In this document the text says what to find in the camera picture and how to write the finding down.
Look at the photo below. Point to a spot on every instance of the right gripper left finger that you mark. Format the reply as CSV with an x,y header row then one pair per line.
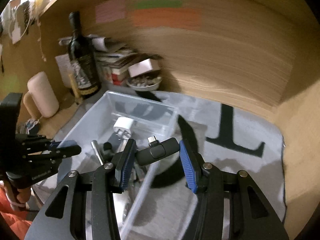
x,y
124,163

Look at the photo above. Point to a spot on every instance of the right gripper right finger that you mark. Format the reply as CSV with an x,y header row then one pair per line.
x,y
192,162

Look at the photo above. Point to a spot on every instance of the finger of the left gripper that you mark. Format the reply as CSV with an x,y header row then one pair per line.
x,y
64,149

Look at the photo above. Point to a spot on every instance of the silver metal cylinder tool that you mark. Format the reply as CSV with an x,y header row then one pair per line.
x,y
97,152

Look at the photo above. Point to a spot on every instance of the black usb-c dongle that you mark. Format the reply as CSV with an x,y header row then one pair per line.
x,y
157,150

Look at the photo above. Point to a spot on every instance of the white charger plug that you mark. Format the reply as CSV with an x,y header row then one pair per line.
x,y
123,127

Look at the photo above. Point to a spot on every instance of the clear plastic storage box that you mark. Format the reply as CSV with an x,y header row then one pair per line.
x,y
116,118

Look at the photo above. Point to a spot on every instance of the person's left hand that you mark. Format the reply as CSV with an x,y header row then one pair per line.
x,y
16,196

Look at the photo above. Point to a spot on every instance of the cartoon sticker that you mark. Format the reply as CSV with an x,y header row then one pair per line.
x,y
32,127

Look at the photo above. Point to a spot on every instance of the grey mat with black letters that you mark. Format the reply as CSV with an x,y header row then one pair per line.
x,y
243,199

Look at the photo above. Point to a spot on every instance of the pink insulated mug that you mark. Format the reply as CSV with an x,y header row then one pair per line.
x,y
40,100

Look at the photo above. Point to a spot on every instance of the yellow lip balm tube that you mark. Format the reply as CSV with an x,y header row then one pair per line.
x,y
74,87

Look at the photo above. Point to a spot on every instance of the white bowl of stones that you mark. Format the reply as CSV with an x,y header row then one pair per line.
x,y
144,83

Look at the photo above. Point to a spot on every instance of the dark wine bottle elephant label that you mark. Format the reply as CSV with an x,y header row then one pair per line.
x,y
82,60

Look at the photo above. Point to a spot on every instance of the stack of books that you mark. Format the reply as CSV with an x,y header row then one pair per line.
x,y
112,59

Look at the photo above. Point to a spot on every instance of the orange sticky note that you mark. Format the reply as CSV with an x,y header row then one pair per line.
x,y
181,18

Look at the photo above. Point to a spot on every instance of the pink sticky note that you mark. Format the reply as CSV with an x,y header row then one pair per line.
x,y
110,11

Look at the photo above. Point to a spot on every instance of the green sticky note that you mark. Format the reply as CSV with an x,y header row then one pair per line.
x,y
150,4

